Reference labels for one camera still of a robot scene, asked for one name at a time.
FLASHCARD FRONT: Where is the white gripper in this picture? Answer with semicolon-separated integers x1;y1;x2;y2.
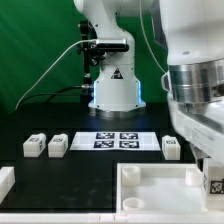
168;99;224;167

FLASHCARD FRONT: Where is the white square tabletop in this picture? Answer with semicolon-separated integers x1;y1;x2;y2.
116;163;213;216

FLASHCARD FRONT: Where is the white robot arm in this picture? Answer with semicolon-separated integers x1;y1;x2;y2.
73;0;224;163

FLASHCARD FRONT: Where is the white sheet with AprilTags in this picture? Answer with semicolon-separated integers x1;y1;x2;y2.
70;131;160;151

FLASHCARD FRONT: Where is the white obstacle bar left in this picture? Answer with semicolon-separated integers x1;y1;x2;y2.
0;167;15;204

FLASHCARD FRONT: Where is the white front rail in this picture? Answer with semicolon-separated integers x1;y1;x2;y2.
0;213;224;224

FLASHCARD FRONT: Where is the black cable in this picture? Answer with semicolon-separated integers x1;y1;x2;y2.
18;85;94;108

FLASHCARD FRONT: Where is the white cable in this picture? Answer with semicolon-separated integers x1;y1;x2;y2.
14;39;98;111

